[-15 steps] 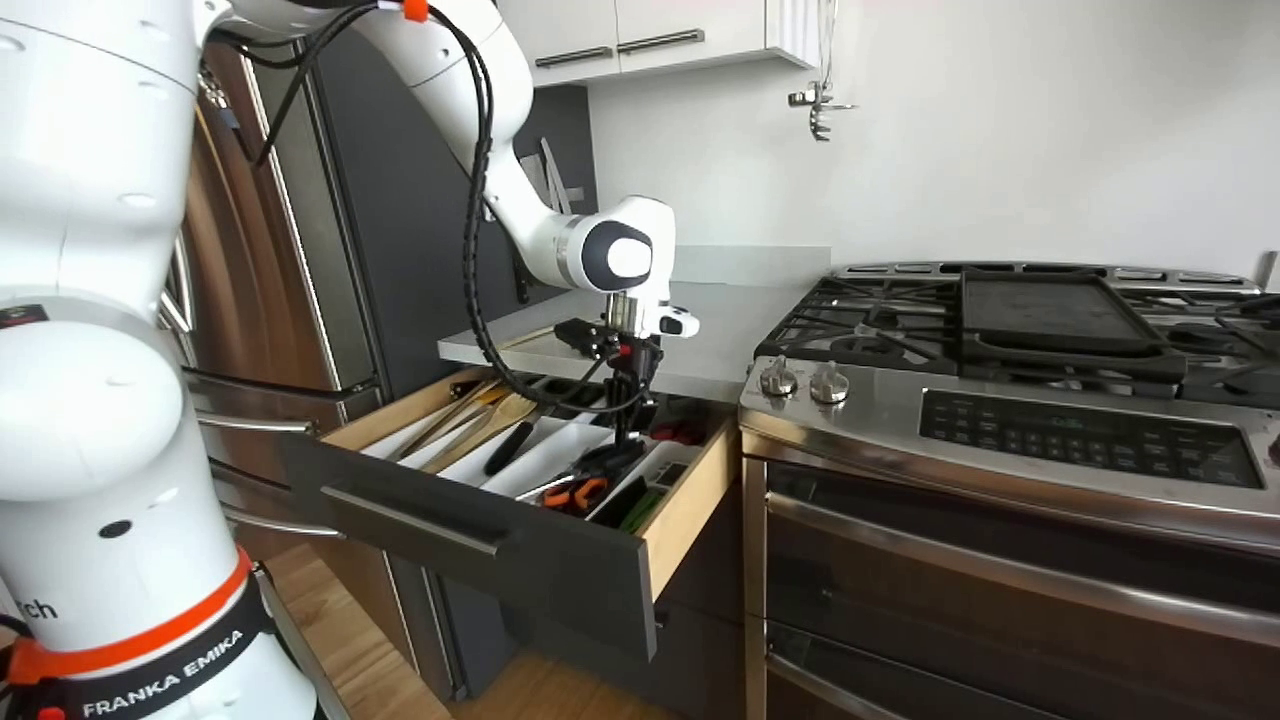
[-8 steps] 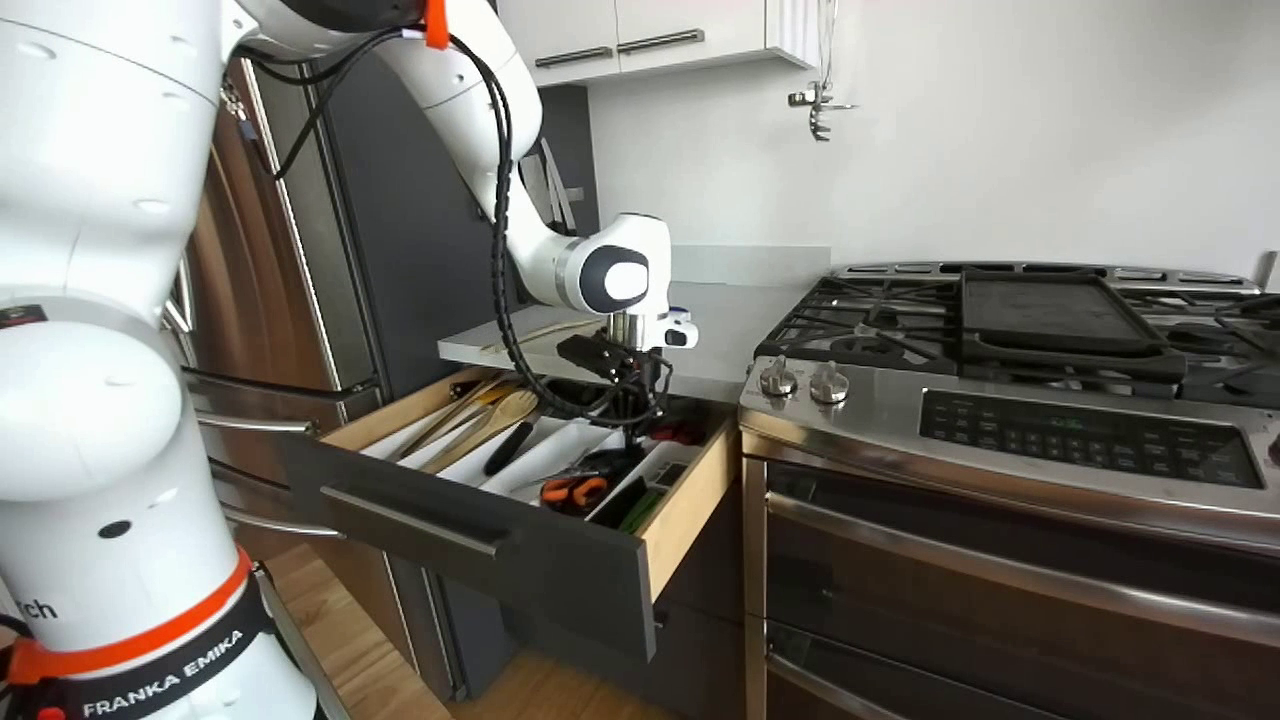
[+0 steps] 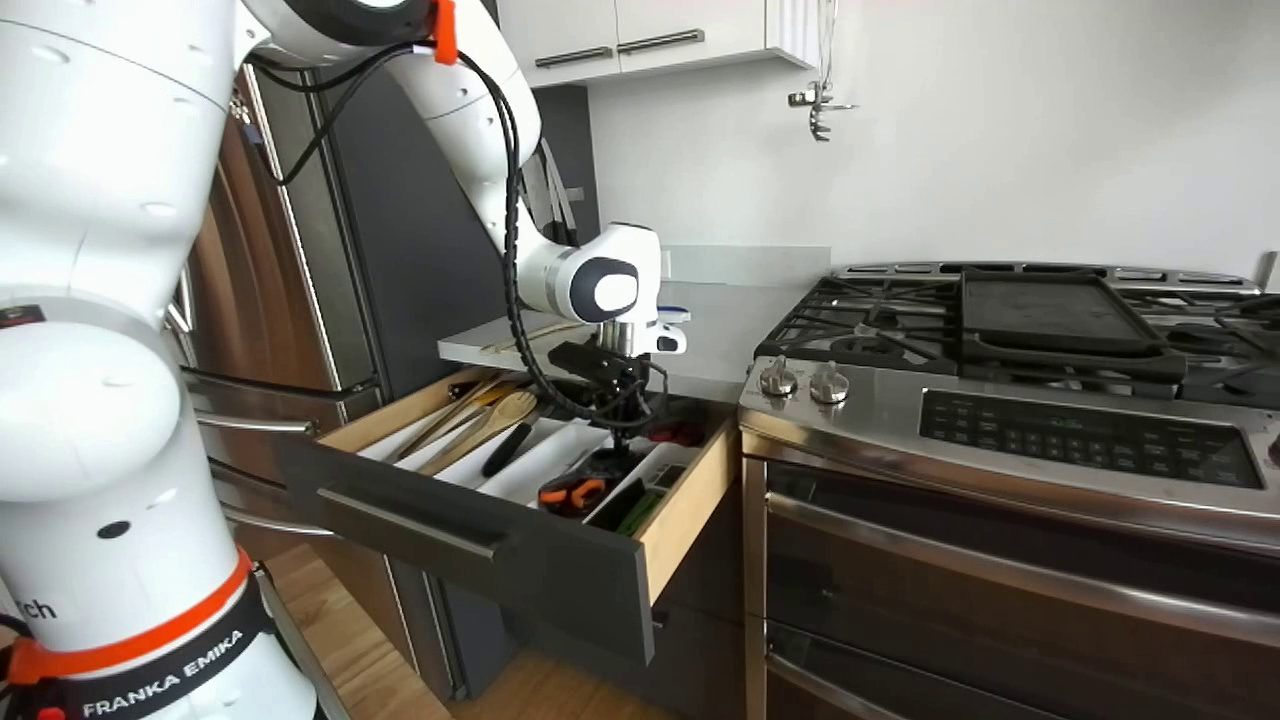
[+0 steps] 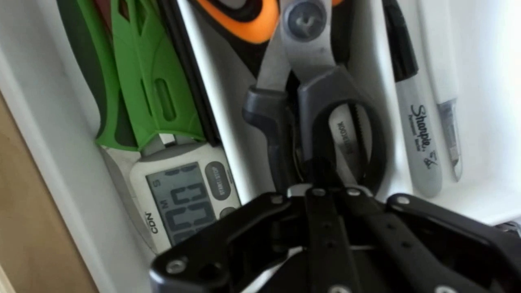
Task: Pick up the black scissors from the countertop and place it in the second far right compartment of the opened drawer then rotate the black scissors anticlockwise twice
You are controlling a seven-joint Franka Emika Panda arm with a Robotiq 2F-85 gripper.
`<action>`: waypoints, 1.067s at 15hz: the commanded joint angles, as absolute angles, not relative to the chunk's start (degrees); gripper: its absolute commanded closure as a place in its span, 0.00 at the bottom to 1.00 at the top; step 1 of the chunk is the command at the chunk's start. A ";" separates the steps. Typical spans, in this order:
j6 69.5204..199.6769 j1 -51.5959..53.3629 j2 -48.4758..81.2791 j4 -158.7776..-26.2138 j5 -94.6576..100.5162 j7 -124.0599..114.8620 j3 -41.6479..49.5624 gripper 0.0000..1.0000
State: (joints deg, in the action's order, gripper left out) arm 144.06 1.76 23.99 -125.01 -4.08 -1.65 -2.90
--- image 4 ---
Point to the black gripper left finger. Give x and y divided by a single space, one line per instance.
228 238

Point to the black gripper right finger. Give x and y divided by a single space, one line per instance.
423 250

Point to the black kitchen scissors red latch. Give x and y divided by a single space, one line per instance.
319 82

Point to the gray wooden kitchen drawer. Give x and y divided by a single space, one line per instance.
32 217

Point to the white digital kitchen timer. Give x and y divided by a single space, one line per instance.
184 201

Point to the black Sharpie marker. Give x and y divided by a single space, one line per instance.
417 120

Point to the white cutlery organizer tray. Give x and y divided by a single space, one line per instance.
488 108

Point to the light green knife sheath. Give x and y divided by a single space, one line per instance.
151 71

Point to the dark green knife sheath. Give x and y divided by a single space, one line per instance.
102 82

